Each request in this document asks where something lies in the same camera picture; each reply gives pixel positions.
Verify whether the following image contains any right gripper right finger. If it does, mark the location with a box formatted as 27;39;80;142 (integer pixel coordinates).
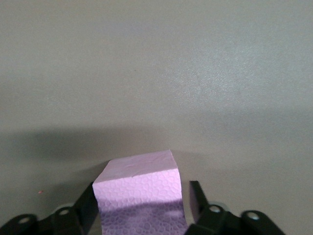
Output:
184;180;287;235

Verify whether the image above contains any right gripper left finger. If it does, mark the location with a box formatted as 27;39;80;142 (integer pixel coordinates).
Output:
0;182;99;235

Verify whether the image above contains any pink foam cube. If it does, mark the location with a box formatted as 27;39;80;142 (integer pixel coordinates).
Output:
92;149;188;235

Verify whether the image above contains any brown table cover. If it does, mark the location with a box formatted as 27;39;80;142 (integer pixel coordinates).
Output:
0;0;313;235

